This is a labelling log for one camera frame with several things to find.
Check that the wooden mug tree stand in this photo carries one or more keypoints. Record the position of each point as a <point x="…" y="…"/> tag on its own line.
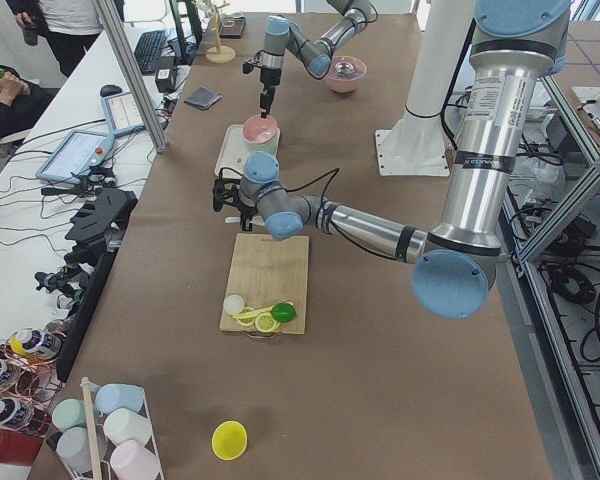
<point x="219" y="53"/>

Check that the black keyboard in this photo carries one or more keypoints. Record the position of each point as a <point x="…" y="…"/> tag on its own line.
<point x="148" y="50"/>

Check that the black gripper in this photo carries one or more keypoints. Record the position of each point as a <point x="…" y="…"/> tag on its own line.
<point x="267" y="79"/>
<point x="244" y="208"/>

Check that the grey cup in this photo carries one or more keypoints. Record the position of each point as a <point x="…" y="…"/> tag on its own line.
<point x="73" y="449"/>

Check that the near blue teach pendant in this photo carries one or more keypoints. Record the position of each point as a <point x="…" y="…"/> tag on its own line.
<point x="76" y="155"/>

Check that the wooden cutting board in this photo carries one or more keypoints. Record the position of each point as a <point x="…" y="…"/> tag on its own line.
<point x="264" y="272"/>

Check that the black equipment on desk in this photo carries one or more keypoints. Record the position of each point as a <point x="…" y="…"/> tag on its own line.
<point x="97" y="230"/>

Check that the upper green bowl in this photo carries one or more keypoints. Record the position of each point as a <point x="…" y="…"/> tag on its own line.
<point x="269" y="146"/>

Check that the computer mouse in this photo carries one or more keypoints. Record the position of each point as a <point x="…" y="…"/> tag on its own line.
<point x="109" y="90"/>

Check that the grey folded cloth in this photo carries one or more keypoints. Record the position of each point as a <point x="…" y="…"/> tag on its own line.
<point x="202" y="98"/>

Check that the aluminium frame rail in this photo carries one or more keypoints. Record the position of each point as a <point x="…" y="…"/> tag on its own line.
<point x="551" y="221"/>

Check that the standing person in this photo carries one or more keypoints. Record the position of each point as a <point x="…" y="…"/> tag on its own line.
<point x="69" y="26"/>

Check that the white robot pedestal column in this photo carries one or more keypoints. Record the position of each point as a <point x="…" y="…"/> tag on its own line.
<point x="415" y="145"/>

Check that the seated person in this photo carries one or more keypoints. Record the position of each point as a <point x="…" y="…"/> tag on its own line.
<point x="22" y="103"/>

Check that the light blue cup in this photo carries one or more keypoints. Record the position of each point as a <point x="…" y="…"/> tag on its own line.
<point x="113" y="396"/>

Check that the pale green cup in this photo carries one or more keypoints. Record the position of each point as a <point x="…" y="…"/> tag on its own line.
<point x="69" y="413"/>

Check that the metal wire handle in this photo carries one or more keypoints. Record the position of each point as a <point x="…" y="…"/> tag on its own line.
<point x="261" y="335"/>

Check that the aluminium camera post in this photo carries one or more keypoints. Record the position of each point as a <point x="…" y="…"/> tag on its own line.
<point x="114" y="28"/>

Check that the yellow cup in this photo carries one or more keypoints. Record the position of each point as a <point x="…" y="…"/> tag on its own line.
<point x="229" y="440"/>

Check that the white cup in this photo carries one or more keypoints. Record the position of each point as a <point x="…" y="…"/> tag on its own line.
<point x="123" y="424"/>

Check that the yellow plastic knife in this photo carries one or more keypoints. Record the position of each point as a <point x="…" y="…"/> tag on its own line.
<point x="262" y="310"/>

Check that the lime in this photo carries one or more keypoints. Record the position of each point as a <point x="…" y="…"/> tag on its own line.
<point x="284" y="312"/>

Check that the white ceramic spoon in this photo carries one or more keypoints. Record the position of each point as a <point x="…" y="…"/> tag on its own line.
<point x="257" y="220"/>

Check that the large pink bowl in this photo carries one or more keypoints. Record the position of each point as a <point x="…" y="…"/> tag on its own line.
<point x="345" y="85"/>

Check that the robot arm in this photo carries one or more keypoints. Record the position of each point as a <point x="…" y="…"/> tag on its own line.
<point x="477" y="67"/>
<point x="282" y="35"/>

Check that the wooden rack handle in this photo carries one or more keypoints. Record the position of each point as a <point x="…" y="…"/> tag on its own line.
<point x="94" y="450"/>

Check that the small pink bowl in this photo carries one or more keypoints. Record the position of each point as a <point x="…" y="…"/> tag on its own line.
<point x="259" y="129"/>

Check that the lemon half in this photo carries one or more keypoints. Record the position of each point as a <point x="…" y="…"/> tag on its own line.
<point x="246" y="317"/>

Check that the yellow sauce bottle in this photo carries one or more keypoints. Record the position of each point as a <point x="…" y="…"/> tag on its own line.
<point x="40" y="344"/>

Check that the blue teach pendant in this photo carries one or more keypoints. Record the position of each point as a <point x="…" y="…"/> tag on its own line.
<point x="122" y="114"/>
<point x="76" y="155"/>

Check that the cream rabbit tray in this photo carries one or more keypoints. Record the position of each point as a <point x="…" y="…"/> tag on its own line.
<point x="233" y="153"/>

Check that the white steamed bun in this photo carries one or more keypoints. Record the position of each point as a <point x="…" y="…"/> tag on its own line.
<point x="233" y="304"/>

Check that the pink cup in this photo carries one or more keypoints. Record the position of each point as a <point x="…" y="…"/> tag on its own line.
<point x="133" y="461"/>

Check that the far blue teach pendant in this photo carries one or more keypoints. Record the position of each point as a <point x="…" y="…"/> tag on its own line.
<point x="122" y="114"/>

